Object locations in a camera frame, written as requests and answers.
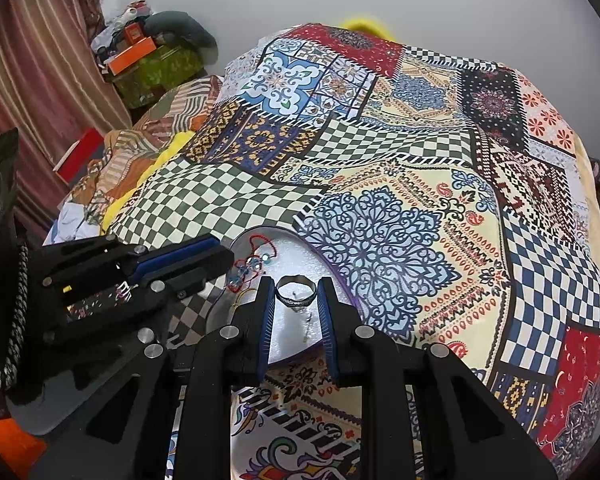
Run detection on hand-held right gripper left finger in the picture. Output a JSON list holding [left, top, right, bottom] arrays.
[[45, 276, 277, 480]]

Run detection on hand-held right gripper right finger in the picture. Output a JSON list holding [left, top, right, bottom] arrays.
[[317, 277, 559, 480]]

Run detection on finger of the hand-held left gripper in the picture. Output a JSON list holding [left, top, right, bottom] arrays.
[[40, 232, 222, 292], [45, 247, 237, 348]]

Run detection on silver ring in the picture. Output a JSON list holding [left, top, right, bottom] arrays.
[[275, 275, 321, 308]]

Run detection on white round jewelry tray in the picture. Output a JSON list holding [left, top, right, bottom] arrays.
[[207, 225, 362, 366]]

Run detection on blue crystal earrings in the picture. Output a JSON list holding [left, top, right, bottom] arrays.
[[228, 254, 277, 287]]

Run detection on red box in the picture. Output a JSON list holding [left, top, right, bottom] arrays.
[[53, 127, 105, 182]]

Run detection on yellow cloth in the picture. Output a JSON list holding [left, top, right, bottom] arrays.
[[100, 130, 197, 233]]

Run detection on striped orange quilt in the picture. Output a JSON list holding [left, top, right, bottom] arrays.
[[67, 75, 227, 213]]

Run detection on striped red curtain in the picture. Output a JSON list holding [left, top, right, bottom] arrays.
[[0, 0, 133, 233]]

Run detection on patchwork printed blanket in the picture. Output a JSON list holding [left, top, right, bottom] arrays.
[[105, 22, 600, 480]]

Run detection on green camouflage bag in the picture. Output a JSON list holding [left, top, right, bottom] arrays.
[[112, 42, 204, 110]]

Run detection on orange box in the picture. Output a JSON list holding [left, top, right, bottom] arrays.
[[103, 25, 158, 77]]

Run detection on dark grey bag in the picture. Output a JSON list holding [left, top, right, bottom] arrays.
[[144, 11, 218, 52]]

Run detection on orange cloth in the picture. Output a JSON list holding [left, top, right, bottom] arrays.
[[0, 414, 47, 480]]

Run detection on yellow pillow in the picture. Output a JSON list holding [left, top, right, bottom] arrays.
[[340, 17, 397, 41]]

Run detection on red bead necklace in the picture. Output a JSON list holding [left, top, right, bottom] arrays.
[[234, 232, 277, 293]]

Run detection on black white braided cord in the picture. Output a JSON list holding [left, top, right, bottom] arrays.
[[0, 242, 31, 391]]

